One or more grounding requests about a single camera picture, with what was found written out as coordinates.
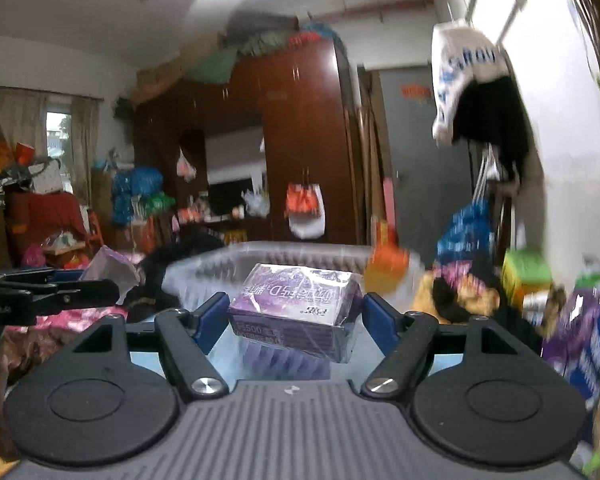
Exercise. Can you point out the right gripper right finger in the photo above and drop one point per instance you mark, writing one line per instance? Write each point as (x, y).
(404, 340)

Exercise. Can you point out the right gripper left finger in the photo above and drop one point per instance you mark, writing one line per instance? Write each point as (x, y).
(186, 338)

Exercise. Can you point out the orange capped bottle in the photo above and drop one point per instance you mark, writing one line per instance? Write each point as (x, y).
(388, 263)

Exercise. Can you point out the purple tissue box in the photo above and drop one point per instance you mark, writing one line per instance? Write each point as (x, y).
(299, 308)

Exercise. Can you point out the pink floral blanket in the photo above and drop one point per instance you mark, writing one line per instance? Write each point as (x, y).
(22, 348)

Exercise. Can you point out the blue plastic bag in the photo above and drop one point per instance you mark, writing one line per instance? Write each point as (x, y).
(469, 232)

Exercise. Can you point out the green yellow box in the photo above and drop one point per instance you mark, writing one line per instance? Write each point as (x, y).
(524, 272)

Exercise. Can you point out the grey metal door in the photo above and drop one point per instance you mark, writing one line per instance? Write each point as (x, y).
(430, 184)

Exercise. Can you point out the orange white hanging bag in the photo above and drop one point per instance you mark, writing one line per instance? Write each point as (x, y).
(305, 211)

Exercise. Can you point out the purple snack bag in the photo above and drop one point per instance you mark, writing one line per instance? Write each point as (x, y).
(573, 329)

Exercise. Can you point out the dark red wooden wardrobe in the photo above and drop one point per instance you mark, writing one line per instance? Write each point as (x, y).
(300, 97)

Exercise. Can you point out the white black hanging jacket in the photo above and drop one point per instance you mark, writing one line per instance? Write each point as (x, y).
(476, 96)

